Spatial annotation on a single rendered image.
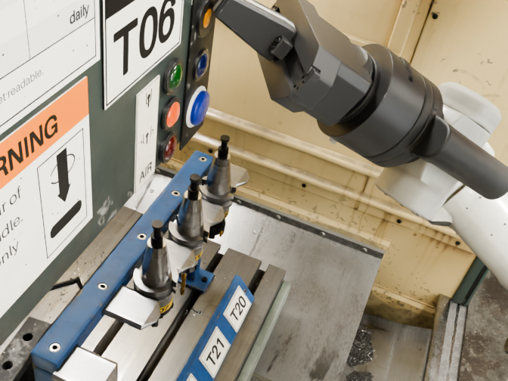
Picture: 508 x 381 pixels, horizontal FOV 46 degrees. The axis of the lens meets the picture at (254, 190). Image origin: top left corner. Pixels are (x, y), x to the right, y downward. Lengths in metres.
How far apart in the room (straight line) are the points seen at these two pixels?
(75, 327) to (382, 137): 0.48
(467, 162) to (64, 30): 0.35
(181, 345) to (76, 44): 0.92
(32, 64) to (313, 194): 1.20
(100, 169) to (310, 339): 1.09
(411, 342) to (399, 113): 1.17
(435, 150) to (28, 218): 0.32
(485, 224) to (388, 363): 0.79
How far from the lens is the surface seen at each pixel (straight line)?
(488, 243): 0.85
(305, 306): 1.45
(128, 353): 1.18
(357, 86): 0.47
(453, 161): 0.52
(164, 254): 0.82
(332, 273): 1.48
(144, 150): 0.44
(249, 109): 1.37
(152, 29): 0.39
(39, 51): 0.29
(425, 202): 0.57
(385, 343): 1.61
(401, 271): 1.54
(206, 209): 0.98
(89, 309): 0.83
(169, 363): 1.17
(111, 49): 0.35
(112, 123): 0.38
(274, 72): 0.47
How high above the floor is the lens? 1.89
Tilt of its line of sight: 41 degrees down
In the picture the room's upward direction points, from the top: 12 degrees clockwise
